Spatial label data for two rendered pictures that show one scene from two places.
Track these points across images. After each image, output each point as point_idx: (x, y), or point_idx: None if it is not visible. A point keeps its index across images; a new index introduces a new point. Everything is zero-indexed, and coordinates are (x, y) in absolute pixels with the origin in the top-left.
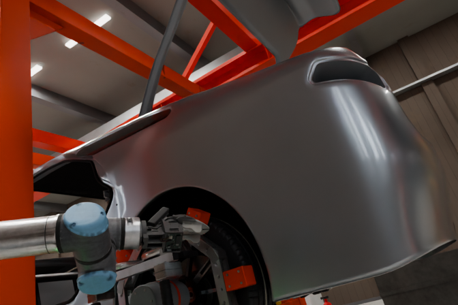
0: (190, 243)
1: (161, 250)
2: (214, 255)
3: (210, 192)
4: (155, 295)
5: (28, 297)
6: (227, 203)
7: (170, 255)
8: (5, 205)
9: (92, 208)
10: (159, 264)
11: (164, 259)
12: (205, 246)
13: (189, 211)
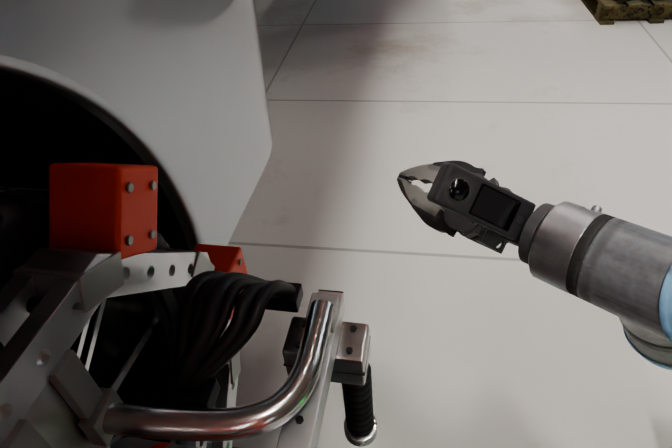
0: (154, 288)
1: (334, 315)
2: (208, 267)
3: (37, 78)
4: None
5: None
6: (105, 109)
7: (343, 304)
8: None
9: None
10: (366, 341)
11: (339, 328)
12: (186, 261)
13: (129, 179)
